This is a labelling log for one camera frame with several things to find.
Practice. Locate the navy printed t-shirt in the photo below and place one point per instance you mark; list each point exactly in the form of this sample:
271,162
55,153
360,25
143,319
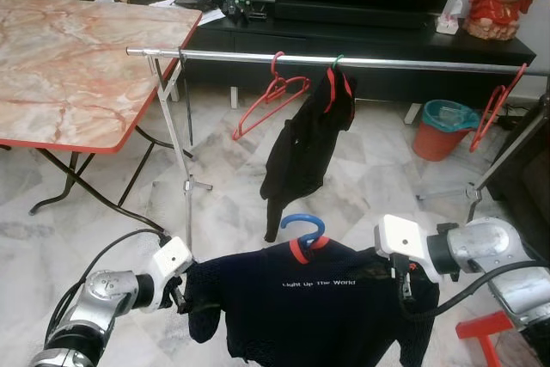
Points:
301,315

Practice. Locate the blue plastic hanger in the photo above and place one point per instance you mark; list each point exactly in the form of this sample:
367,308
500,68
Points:
301,219

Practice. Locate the red plastic hanger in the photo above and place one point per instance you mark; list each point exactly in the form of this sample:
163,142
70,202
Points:
276,70
494,109

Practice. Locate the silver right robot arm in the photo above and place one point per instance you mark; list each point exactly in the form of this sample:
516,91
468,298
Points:
481,247

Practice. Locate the green hook hanger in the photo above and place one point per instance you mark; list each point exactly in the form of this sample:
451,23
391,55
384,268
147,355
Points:
337,61

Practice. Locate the red plastic stool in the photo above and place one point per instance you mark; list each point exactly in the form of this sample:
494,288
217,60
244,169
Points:
481,328

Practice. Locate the orange bin teal liner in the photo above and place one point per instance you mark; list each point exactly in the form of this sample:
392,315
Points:
438,139

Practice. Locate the black printed t-shirt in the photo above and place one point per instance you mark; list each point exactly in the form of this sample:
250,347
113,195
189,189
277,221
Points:
305,143

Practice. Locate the black TV cabinet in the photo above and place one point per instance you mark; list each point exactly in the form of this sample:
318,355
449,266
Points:
387,83

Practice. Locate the silver metal clothes rack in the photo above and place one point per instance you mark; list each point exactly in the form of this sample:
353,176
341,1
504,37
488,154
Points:
258,57

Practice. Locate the marble top folding table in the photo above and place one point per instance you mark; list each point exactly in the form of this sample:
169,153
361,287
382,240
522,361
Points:
77,66

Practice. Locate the white tissue box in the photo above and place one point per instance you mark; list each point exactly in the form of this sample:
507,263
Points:
447,23

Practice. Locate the black soundbar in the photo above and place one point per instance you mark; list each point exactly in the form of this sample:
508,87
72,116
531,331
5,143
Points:
352,16

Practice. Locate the white papers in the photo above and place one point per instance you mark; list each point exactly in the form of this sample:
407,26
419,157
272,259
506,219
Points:
206,16

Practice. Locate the black electronic device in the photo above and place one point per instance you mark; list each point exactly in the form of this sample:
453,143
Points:
245,8

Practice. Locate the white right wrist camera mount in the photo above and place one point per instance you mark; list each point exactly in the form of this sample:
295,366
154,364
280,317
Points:
404,238

